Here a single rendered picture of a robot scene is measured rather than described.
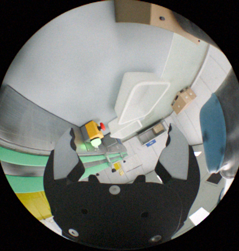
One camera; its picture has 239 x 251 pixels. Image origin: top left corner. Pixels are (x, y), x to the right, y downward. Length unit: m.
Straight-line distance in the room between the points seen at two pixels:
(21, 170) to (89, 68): 0.27
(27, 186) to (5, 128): 0.11
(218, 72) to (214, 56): 0.53
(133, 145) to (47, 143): 5.79
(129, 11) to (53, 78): 0.21
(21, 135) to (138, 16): 0.27
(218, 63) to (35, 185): 3.53
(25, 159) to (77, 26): 0.27
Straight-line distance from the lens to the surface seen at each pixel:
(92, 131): 0.38
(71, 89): 0.25
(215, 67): 3.41
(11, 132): 0.20
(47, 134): 0.25
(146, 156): 5.96
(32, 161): 0.22
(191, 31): 0.18
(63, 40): 0.20
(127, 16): 0.17
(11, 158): 0.20
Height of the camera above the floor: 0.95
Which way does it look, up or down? 19 degrees down
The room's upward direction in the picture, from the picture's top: 152 degrees clockwise
